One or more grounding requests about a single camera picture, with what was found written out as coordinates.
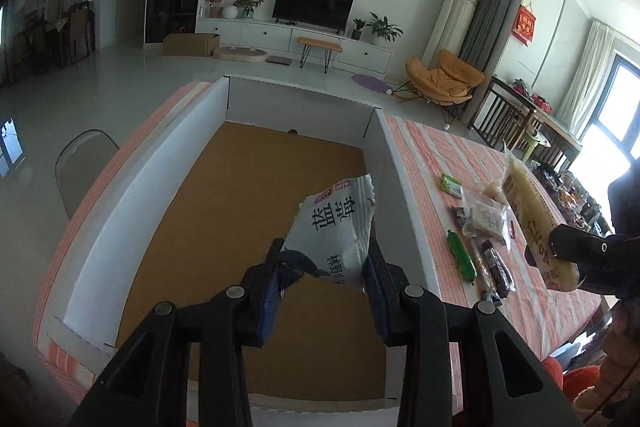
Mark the white tv cabinet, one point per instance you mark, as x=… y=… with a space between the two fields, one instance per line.
x=265 y=34

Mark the brown cardboard box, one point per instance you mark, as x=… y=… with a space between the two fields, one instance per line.
x=190 y=44

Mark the long yellow snack pack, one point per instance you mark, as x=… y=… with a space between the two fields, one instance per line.
x=530 y=207

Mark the yellow cake in clear bag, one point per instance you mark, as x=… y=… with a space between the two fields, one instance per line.
x=492 y=191

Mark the green stool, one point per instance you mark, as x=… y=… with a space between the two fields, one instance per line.
x=530 y=144

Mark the beige floor cushion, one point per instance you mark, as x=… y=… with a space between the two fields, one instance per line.
x=240 y=55

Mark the window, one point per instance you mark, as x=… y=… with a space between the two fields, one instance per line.
x=615 y=117

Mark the orange striped tablecloth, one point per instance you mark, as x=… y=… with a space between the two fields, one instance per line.
x=440 y=152

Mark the green sausage stick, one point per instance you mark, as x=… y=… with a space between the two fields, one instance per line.
x=460 y=254

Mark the clear snack bag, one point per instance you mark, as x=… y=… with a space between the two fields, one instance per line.
x=482 y=217

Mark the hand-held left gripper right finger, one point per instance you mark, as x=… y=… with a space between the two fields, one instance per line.
x=377 y=302

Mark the dark purple snack bar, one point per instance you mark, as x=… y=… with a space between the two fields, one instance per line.
x=497 y=267

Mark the large potted plant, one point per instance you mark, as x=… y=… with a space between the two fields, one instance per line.
x=382 y=29

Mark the orange plush cushion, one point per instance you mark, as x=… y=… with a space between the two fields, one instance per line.
x=575 y=379

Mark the brown sausage stick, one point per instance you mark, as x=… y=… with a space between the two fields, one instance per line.
x=482 y=272

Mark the red wall hanging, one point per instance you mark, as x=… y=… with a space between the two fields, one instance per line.
x=524 y=23

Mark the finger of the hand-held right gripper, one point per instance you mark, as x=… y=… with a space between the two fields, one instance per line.
x=585 y=247
x=530 y=255

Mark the grey flat device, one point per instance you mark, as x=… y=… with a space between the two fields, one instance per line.
x=279 y=61

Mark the small green snack packet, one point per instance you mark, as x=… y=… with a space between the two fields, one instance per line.
x=451 y=185

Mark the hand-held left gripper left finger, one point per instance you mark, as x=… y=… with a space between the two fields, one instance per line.
x=267 y=307

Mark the grey plastic chair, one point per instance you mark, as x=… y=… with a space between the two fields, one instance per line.
x=85 y=167

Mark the small red snack stick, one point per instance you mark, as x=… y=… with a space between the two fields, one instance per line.
x=511 y=229

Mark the cluttered side table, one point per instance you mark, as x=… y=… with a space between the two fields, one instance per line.
x=570 y=197

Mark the purple floor mat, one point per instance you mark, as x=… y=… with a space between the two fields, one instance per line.
x=372 y=83

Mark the red flowers in vase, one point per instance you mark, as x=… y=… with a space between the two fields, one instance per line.
x=216 y=2

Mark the covered standing air conditioner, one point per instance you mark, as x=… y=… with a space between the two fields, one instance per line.
x=455 y=17

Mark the wooden bench with black legs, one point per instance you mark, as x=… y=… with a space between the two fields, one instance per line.
x=320 y=43

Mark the white snack packet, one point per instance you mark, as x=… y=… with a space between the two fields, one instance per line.
x=335 y=227

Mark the black television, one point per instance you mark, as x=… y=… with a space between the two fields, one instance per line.
x=312 y=4

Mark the dining chair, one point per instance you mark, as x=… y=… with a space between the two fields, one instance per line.
x=80 y=32

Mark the small potted plant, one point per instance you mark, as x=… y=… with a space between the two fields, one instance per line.
x=357 y=29

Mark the white cardboard box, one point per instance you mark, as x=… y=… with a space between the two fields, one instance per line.
x=240 y=187

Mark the grey curtain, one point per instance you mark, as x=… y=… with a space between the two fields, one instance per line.
x=492 y=7

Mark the green plant in vase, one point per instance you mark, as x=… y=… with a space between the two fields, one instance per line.
x=247 y=4

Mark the white round lamp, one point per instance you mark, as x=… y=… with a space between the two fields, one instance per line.
x=230 y=13

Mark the white curtain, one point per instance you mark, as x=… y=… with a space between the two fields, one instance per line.
x=587 y=72

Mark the orange lounge chair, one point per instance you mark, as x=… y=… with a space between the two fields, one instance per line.
x=440 y=79

